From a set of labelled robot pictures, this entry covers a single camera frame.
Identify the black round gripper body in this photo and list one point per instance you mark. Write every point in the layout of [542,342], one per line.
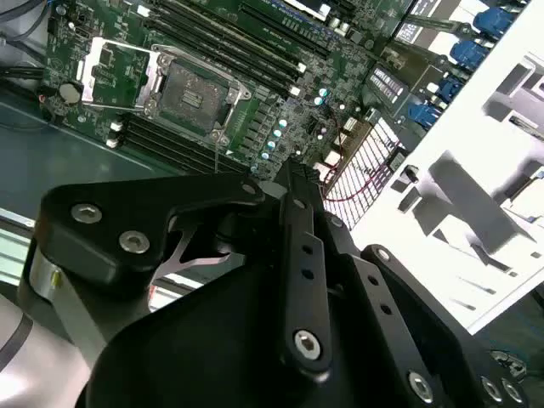
[191,353]

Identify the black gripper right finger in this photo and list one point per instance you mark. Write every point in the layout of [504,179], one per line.
[376,295]

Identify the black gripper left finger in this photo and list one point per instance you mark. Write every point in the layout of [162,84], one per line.
[106,221]

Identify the metal socket cover frame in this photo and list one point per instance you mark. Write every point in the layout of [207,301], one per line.
[90,81]

